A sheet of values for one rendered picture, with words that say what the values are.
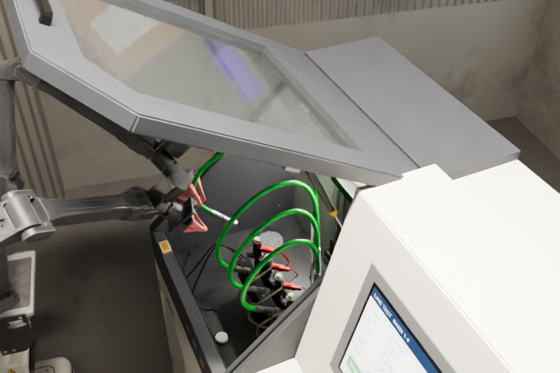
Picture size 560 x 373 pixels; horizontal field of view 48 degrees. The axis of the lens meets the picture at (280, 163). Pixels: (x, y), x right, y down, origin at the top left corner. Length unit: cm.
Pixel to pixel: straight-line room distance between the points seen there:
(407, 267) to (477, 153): 48
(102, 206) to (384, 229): 66
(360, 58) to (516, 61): 251
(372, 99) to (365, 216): 51
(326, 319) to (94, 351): 169
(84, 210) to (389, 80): 97
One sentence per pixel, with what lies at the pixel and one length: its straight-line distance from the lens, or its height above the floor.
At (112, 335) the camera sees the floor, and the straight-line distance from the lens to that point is 316.
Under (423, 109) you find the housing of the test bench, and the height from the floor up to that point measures 150.
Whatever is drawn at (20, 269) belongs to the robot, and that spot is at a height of 104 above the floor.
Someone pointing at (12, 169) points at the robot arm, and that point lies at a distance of 200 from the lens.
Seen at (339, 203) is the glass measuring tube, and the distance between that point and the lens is 191.
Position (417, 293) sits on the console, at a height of 149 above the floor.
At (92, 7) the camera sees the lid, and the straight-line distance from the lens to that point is 155.
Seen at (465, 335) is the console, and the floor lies 152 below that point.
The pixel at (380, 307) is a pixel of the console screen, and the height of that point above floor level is 139.
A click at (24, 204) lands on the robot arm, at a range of 140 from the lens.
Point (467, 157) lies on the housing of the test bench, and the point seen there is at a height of 150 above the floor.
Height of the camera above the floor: 248
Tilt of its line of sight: 38 degrees down
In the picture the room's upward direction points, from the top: 1 degrees clockwise
